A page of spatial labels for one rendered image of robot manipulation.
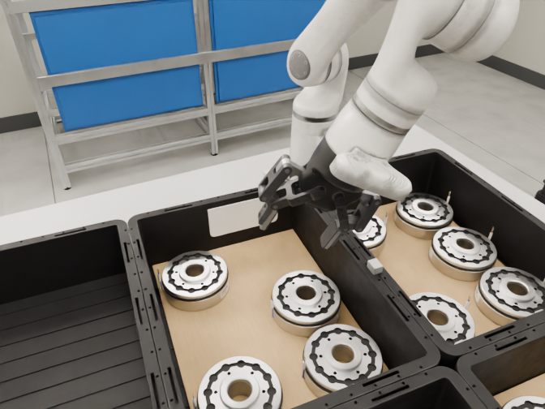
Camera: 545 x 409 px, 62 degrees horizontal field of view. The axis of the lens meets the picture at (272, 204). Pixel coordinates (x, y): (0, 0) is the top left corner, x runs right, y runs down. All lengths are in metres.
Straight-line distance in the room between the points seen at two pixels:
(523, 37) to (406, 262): 3.57
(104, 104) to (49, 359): 1.85
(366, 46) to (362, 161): 3.65
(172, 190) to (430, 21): 0.89
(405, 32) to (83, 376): 0.57
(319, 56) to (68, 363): 0.63
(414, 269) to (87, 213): 0.77
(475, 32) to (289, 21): 2.21
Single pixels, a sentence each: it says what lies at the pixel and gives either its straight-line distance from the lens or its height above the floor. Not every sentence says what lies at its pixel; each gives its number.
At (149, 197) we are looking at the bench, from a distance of 1.19.
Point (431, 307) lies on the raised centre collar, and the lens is 0.70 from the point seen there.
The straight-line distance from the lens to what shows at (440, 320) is 0.71.
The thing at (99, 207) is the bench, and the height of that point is 0.70.
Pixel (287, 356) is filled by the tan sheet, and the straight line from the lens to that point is 0.66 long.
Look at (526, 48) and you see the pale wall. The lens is 4.25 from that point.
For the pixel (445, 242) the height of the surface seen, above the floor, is 0.86.
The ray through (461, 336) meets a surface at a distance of 0.69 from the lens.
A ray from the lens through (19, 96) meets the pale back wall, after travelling 3.34.
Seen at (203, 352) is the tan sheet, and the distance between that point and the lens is 0.67.
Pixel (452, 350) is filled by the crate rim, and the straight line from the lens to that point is 0.58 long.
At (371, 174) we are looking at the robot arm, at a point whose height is 1.13.
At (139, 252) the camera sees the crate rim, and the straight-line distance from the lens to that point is 0.67.
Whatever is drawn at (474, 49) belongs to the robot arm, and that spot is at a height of 1.24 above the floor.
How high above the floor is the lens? 1.37
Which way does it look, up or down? 37 degrees down
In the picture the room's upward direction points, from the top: straight up
